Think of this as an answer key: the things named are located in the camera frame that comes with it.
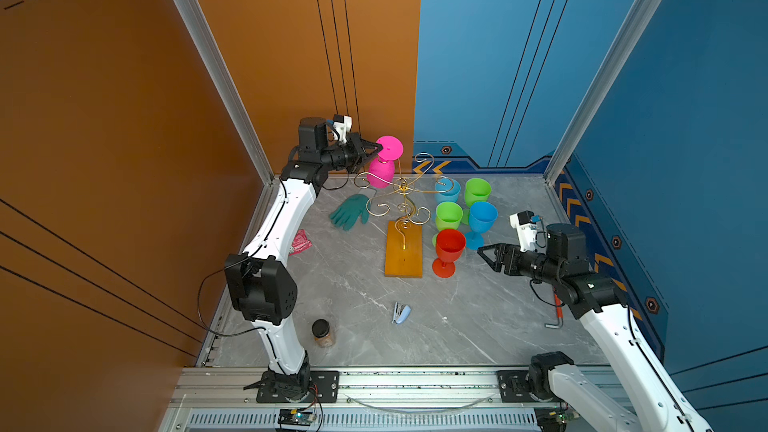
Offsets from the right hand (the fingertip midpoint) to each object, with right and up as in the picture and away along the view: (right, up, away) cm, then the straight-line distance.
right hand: (484, 251), depth 73 cm
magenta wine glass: (-26, +21, +10) cm, 35 cm away
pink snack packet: (-54, -1, +26) cm, 60 cm away
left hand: (-25, +27, +3) cm, 37 cm away
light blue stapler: (-20, -19, +10) cm, 30 cm away
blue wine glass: (+4, +7, +15) cm, 17 cm away
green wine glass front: (-5, +8, +21) cm, 23 cm away
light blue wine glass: (-5, +16, +26) cm, 31 cm away
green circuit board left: (-46, -39, -2) cm, 60 cm away
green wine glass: (+6, +16, +26) cm, 31 cm away
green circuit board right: (+16, -40, -2) cm, 43 cm away
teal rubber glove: (-37, +11, +36) cm, 53 cm away
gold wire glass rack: (-21, +15, +2) cm, 26 cm away
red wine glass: (-6, 0, +14) cm, 15 cm away
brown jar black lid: (-41, -20, +1) cm, 46 cm away
